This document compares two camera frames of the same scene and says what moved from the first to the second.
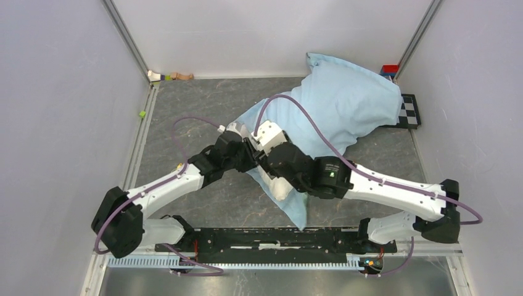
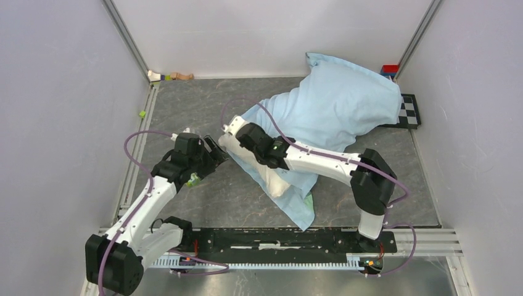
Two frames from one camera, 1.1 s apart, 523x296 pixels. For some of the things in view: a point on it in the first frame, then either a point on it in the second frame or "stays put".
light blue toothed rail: (177, 263) stays put
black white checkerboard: (409, 117) stays put
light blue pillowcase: (335, 100) stays put
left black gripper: (250, 161) -> (215, 157)
